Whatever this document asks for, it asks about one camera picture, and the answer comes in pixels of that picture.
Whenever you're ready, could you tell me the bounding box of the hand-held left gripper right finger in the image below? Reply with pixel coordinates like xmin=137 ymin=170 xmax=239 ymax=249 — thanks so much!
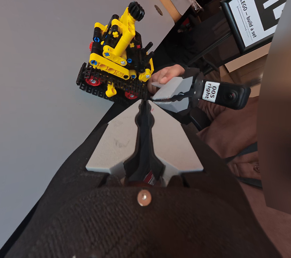
xmin=147 ymin=100 xmax=204 ymax=187

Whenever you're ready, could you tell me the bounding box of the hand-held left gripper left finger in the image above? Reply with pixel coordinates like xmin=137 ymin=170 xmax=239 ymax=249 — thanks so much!
xmin=85 ymin=99 xmax=143 ymax=175

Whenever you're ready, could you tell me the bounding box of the person's right hand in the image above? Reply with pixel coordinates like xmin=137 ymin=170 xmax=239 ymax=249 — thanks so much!
xmin=151 ymin=65 xmax=186 ymax=84

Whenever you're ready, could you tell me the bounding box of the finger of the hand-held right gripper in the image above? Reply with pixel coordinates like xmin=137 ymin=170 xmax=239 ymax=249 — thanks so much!
xmin=154 ymin=98 xmax=191 ymax=113
xmin=151 ymin=77 xmax=194 ymax=102

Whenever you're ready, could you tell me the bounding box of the black strap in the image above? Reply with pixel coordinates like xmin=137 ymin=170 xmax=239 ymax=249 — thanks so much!
xmin=224 ymin=142 xmax=259 ymax=164

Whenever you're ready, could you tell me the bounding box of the cardboard box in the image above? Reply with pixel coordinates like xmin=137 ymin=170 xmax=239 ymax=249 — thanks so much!
xmin=219 ymin=48 xmax=269 ymax=79

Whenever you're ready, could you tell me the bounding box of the person's brown sweater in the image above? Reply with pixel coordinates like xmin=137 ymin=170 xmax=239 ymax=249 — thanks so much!
xmin=227 ymin=153 xmax=291 ymax=258

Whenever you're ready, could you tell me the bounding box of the yellow black lego bulldozer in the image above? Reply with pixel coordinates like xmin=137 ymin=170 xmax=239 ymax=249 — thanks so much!
xmin=76 ymin=1 xmax=155 ymax=105

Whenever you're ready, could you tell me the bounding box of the person's brown-sleeved right forearm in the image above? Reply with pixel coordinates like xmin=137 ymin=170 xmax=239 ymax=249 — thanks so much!
xmin=197 ymin=97 xmax=260 ymax=159

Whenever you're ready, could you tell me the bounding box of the black framed paper sign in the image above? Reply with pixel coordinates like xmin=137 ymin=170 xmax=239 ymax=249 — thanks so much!
xmin=220 ymin=0 xmax=291 ymax=54

